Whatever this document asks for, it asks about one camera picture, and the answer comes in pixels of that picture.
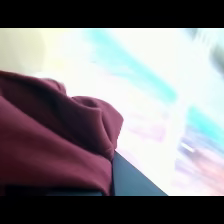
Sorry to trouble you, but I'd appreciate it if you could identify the maroon shirt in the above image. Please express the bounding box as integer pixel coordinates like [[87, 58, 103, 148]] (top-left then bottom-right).
[[0, 70, 125, 197]]

